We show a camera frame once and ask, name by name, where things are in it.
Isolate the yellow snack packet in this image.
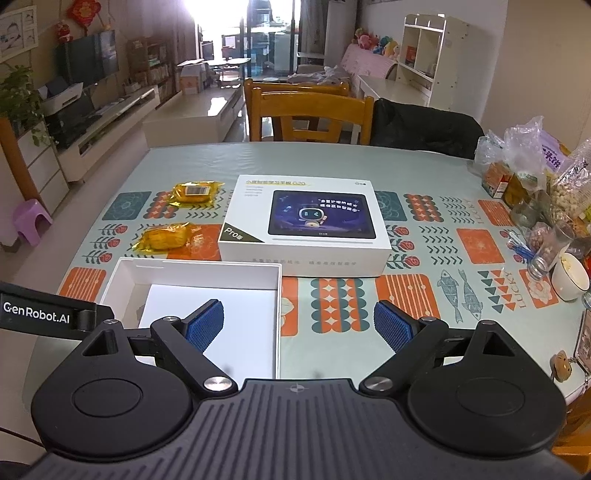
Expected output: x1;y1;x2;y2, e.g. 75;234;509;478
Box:
167;181;225;209
130;222;200;254

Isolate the brown keychain figure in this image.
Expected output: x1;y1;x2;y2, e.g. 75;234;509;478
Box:
551;351;575;381

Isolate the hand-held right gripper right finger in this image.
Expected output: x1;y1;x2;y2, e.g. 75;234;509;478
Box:
359;300;514;398

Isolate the green potted plant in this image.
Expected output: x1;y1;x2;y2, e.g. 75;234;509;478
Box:
0;65;56;148

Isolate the purple plastic stool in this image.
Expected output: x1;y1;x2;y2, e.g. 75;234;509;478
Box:
11;199;54;246

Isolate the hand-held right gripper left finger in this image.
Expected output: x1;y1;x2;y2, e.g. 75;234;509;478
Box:
82;299;234;398

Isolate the white bowl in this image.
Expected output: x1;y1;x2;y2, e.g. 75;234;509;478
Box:
551;253;591;302

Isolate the white printer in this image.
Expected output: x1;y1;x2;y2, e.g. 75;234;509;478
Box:
46;83;86;114

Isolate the black speaker box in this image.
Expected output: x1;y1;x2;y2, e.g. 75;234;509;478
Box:
46;95;100;148

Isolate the wall poster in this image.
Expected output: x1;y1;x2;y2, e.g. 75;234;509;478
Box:
0;6;38;61

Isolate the row of plush toys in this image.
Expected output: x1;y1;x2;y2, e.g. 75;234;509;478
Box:
353;28;400;58

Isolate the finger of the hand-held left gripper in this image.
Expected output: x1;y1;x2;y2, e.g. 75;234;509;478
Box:
78;307;116;332

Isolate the white box base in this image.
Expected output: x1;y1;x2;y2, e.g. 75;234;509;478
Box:
99;257;283;379

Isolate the glass jar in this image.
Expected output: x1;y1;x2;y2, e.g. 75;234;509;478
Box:
526;222;575;280

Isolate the white and yellow tablet box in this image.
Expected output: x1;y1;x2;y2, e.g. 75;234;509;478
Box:
217;174;393;278

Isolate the orange snack box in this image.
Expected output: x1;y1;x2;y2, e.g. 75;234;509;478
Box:
480;159;513;199

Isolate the bag of peanuts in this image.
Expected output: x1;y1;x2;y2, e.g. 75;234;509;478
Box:
549;138;591;227

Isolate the white television cabinet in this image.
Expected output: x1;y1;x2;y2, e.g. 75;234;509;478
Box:
0;85;160;217

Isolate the flat screen television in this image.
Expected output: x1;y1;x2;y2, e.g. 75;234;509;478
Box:
56;31;118;88

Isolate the wooden chair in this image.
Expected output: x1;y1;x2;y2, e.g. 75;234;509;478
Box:
249;90;375;146
243;78;350;100

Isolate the white shelf unit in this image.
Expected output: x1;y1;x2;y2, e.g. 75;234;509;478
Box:
397;14;472;107

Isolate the red hanging decoration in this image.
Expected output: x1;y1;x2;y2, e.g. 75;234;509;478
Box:
68;0;100;33

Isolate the clear plastic snack bag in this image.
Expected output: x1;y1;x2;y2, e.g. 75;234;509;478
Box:
475;115;571;199

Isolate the wooden bookshelf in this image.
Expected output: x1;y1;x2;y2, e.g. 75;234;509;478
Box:
127;37;178;109

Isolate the white side desk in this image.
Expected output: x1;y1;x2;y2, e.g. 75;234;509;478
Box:
355;74;432;107

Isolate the cardboard box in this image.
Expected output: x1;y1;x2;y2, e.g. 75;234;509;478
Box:
178;60;213;95

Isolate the white standing air conditioner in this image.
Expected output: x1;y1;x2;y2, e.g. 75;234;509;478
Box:
323;0;363;58

